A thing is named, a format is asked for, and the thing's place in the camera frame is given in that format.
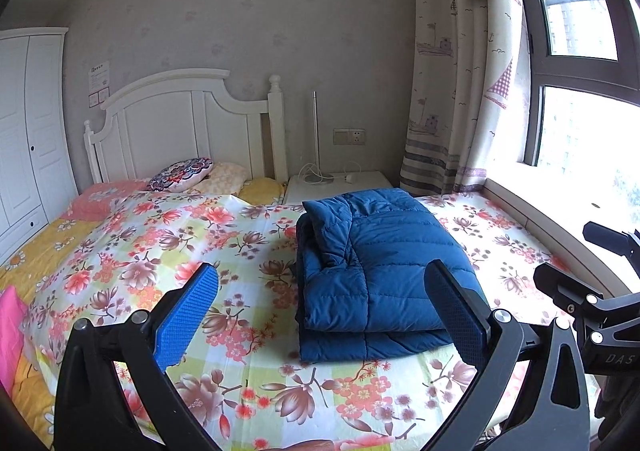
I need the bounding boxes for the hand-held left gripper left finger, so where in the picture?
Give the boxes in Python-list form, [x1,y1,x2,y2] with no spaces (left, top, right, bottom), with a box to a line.
[52,261,221,451]

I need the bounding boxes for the printed curtain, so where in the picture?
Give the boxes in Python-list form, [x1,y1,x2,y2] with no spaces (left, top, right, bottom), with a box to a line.
[400,0,526,194]

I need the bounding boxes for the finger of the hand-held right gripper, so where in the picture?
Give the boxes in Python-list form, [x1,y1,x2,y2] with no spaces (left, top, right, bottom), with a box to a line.
[582,220,640,258]
[533,261,609,318]

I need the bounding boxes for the pink floral pillow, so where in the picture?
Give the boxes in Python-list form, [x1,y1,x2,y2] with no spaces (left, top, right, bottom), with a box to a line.
[62,180,151,222]

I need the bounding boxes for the white nightstand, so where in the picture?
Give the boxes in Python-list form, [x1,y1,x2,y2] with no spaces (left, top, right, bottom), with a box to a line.
[282,171,401,206]

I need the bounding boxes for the floral bed cover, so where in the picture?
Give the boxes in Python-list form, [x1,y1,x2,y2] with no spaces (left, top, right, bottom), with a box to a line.
[20,188,608,451]

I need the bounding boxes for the white bed headboard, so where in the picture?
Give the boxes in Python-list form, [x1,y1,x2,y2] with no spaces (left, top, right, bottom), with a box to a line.
[82,68,288,184]

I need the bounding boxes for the beige floral pillow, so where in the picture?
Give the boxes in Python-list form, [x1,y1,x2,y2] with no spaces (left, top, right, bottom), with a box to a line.
[192,162,249,196]

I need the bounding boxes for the pink cloth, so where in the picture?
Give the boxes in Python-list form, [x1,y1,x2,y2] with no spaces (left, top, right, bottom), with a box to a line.
[0,286,28,393]

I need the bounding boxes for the dark framed window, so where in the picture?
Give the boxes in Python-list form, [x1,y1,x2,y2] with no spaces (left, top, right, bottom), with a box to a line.
[515,0,640,172]

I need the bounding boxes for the wall socket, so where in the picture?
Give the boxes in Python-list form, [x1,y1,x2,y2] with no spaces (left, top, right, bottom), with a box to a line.
[333,128,366,146]

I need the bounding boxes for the purple patterned cushion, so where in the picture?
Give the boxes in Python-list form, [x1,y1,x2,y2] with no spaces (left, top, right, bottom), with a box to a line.
[146,157,215,192]

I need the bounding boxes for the beige windowsill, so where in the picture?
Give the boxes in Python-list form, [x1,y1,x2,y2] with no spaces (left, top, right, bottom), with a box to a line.
[482,176,640,297]

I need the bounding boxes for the wall notice paper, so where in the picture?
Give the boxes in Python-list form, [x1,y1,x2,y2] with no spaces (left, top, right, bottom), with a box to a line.
[88,61,111,108]

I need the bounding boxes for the blue quilted jacket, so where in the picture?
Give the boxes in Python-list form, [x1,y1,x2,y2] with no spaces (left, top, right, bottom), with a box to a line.
[295,188,493,364]

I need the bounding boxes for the white wardrobe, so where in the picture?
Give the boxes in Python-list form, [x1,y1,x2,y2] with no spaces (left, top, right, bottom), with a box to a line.
[0,27,78,257]

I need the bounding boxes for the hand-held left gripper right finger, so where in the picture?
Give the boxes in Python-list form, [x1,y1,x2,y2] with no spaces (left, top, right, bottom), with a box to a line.
[423,259,591,451]

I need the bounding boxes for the silver stick lamp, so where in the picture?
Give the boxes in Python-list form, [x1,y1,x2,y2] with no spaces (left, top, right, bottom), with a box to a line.
[298,91,335,183]

